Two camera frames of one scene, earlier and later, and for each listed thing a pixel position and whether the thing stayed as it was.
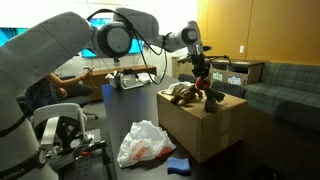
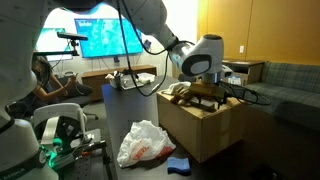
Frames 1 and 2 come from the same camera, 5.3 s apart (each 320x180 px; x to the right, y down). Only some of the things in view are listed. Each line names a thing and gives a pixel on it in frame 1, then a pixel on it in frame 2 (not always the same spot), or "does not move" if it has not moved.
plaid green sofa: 289,91 does not move
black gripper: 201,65 -> 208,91
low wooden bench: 97,78 does not move
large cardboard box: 203,135 does not move
